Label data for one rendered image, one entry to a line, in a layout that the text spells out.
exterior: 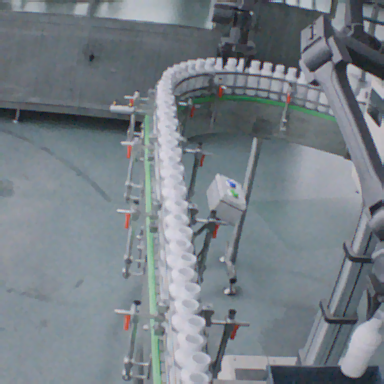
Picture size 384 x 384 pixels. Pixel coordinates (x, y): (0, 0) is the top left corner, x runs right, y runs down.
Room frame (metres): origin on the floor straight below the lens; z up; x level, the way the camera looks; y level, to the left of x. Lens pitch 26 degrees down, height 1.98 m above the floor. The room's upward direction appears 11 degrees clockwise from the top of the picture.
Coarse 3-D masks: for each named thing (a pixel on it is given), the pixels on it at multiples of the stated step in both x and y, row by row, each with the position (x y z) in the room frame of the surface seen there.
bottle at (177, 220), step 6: (174, 216) 1.51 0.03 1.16; (180, 216) 1.51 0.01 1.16; (186, 216) 1.51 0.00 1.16; (174, 222) 1.48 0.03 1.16; (180, 222) 1.48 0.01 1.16; (186, 222) 1.49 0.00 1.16; (168, 228) 1.50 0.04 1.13; (174, 228) 1.48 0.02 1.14; (168, 234) 1.48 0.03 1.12; (174, 234) 1.48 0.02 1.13; (168, 240) 1.47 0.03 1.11; (162, 246) 1.49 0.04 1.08; (168, 246) 1.47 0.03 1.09; (162, 252) 1.49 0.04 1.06; (162, 258) 1.48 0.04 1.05; (162, 264) 1.48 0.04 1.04; (162, 270) 1.48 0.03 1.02; (162, 276) 1.48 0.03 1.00
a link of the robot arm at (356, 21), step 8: (352, 0) 2.10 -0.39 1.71; (360, 0) 2.11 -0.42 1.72; (352, 8) 2.10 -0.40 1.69; (360, 8) 2.11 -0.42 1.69; (344, 16) 2.14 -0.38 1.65; (352, 16) 2.10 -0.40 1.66; (360, 16) 2.10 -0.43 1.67; (344, 24) 2.17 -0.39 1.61; (352, 24) 2.08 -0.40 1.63; (360, 24) 2.08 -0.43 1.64; (352, 32) 2.07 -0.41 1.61; (360, 32) 2.08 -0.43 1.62; (360, 40) 2.08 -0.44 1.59; (368, 40) 2.08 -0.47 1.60
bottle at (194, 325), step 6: (192, 318) 1.10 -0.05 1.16; (198, 318) 1.10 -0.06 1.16; (186, 324) 1.08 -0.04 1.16; (192, 324) 1.10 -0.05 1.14; (198, 324) 1.10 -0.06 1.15; (204, 324) 1.09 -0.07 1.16; (186, 330) 1.08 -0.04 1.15; (192, 330) 1.07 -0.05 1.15; (198, 330) 1.07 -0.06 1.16; (180, 336) 1.08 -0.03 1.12; (204, 336) 1.09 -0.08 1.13; (180, 342) 1.07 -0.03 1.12; (204, 342) 1.08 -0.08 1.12; (174, 348) 1.09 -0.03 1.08; (204, 348) 1.08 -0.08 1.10
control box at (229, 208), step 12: (216, 180) 1.86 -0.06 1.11; (216, 192) 1.80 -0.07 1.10; (228, 192) 1.78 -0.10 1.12; (240, 192) 1.83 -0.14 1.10; (216, 204) 1.75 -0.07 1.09; (228, 204) 1.75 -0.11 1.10; (240, 204) 1.75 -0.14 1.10; (216, 216) 1.75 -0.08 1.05; (228, 216) 1.75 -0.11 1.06; (240, 216) 1.76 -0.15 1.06; (204, 228) 1.80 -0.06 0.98
